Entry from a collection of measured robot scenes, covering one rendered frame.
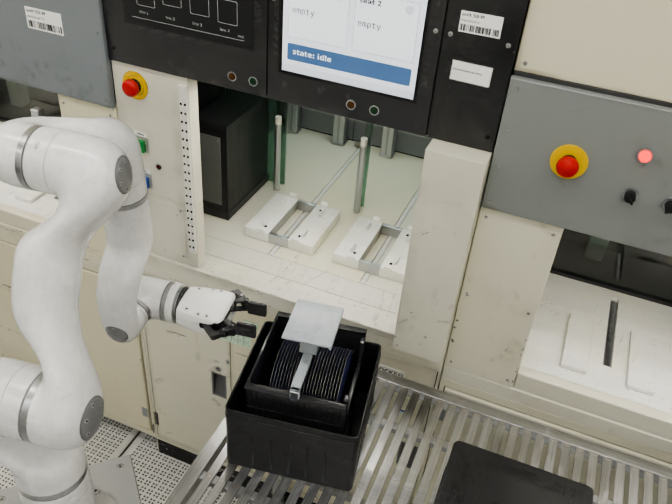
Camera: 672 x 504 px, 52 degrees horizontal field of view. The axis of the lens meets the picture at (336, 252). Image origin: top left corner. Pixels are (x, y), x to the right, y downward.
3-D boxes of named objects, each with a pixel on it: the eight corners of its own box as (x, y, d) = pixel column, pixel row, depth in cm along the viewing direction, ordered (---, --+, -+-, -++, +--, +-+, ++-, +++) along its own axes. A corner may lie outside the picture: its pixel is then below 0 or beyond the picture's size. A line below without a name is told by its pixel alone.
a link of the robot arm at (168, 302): (178, 303, 149) (191, 305, 149) (161, 329, 142) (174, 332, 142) (176, 272, 144) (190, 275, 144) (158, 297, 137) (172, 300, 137)
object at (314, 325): (276, 377, 167) (279, 275, 149) (358, 395, 165) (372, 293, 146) (243, 458, 148) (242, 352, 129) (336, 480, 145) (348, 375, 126)
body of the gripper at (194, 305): (188, 302, 149) (237, 312, 148) (168, 332, 141) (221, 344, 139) (186, 274, 145) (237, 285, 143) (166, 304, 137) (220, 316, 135)
